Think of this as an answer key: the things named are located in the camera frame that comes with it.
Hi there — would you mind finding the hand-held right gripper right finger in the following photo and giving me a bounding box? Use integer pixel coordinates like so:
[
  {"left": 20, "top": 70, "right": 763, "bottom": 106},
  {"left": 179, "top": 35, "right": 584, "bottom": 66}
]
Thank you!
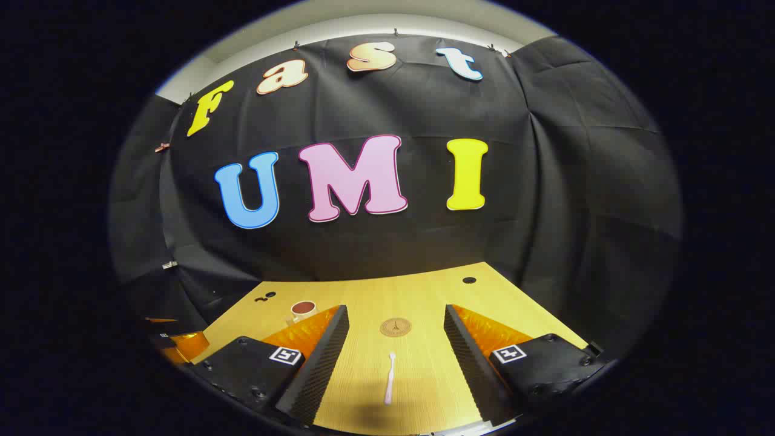
[{"left": 444, "top": 304, "right": 606, "bottom": 426}]

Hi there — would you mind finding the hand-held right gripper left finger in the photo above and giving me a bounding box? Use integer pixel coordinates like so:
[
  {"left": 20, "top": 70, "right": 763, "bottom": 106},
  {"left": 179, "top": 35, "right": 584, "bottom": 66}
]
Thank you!
[{"left": 193, "top": 305, "right": 351, "bottom": 426}]

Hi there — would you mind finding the beige cup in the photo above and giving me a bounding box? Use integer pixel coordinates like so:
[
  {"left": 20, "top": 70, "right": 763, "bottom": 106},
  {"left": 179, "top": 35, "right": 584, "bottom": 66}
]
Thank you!
[{"left": 286, "top": 300, "right": 318, "bottom": 325}]

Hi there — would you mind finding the wooden desktop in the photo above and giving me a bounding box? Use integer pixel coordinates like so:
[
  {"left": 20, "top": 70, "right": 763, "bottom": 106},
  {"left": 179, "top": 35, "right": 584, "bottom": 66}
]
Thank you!
[{"left": 191, "top": 262, "right": 589, "bottom": 435}]

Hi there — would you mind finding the white toothbrush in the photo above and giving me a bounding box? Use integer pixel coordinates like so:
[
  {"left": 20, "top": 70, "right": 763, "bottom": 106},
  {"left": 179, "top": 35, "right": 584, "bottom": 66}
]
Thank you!
[{"left": 384, "top": 352, "right": 397, "bottom": 405}]

